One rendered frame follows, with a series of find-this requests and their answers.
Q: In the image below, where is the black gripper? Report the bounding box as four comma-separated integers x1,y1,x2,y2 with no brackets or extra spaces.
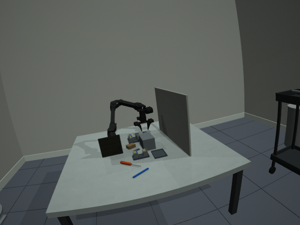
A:
134,115,154,131

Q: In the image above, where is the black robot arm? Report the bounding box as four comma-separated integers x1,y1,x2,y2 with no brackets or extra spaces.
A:
107,99,153,137

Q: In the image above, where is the tan cardboard box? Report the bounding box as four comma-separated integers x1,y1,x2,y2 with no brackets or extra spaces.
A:
126,143,136,150

